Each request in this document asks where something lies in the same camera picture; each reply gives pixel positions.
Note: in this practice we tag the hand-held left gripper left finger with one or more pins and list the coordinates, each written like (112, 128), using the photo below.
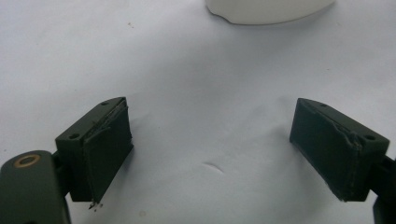
(102, 155)

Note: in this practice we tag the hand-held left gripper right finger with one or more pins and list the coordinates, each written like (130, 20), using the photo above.
(330, 149)

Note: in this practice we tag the large white bottle blue pump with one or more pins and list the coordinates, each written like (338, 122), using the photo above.
(267, 11)

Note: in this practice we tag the light blue table mat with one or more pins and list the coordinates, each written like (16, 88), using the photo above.
(199, 93)

